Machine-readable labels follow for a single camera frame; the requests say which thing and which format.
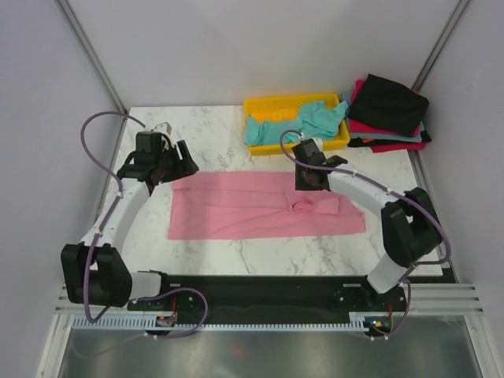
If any black bottom t shirt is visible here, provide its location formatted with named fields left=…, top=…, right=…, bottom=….
left=347, top=131, right=432, bottom=148

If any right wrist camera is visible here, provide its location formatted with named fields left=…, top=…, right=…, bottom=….
left=312, top=138, right=324, bottom=152

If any black folded t shirt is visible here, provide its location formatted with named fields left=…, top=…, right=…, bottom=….
left=348, top=74, right=430, bottom=137

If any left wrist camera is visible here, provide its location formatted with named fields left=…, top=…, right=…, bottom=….
left=152, top=122, right=172, bottom=138

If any yellow plastic bin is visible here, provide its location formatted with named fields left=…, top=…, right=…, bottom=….
left=244, top=93, right=350, bottom=156

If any right aluminium post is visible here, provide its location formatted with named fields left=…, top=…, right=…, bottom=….
left=411, top=0, right=473, bottom=92

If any teal t shirt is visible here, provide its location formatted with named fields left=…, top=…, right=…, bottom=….
left=245, top=101, right=349, bottom=146

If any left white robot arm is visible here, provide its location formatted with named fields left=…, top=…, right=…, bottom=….
left=61, top=132, right=198, bottom=309

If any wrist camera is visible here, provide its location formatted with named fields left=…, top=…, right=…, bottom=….
left=152, top=122, right=172, bottom=138
left=312, top=138, right=324, bottom=152

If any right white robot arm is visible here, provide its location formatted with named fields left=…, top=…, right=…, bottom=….
left=292, top=139, right=442, bottom=310

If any left aluminium post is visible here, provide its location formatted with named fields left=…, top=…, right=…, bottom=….
left=54, top=0, right=127, bottom=112

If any aluminium post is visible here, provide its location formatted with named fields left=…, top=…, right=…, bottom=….
left=411, top=0, right=473, bottom=92
left=54, top=0, right=127, bottom=112

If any pink t shirt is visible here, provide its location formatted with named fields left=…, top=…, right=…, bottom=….
left=168, top=171, right=366, bottom=240

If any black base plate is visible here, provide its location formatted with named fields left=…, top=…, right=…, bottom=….
left=128, top=274, right=406, bottom=325

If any white cable duct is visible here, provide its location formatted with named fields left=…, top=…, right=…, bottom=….
left=71, top=313, right=369, bottom=332

